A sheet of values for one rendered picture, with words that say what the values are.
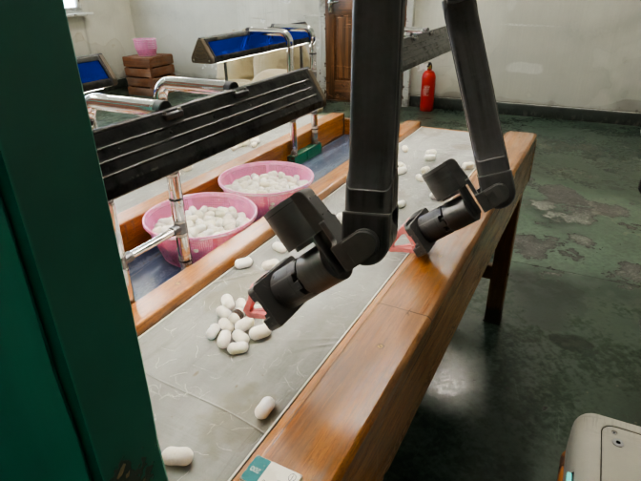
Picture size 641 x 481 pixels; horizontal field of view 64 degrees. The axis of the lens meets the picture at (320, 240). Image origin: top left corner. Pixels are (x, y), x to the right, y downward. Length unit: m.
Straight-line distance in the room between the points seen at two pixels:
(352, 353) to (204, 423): 0.23
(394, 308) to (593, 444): 0.72
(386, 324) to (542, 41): 4.83
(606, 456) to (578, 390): 0.61
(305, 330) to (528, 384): 1.23
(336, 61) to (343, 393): 5.47
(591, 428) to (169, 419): 1.05
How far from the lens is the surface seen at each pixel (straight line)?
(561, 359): 2.13
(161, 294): 0.96
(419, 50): 1.55
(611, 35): 5.50
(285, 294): 0.68
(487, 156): 0.97
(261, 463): 0.62
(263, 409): 0.71
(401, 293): 0.92
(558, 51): 5.52
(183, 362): 0.84
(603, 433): 1.48
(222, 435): 0.72
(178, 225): 1.01
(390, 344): 0.80
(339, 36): 5.98
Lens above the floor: 1.26
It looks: 27 degrees down
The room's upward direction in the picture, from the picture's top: 1 degrees counter-clockwise
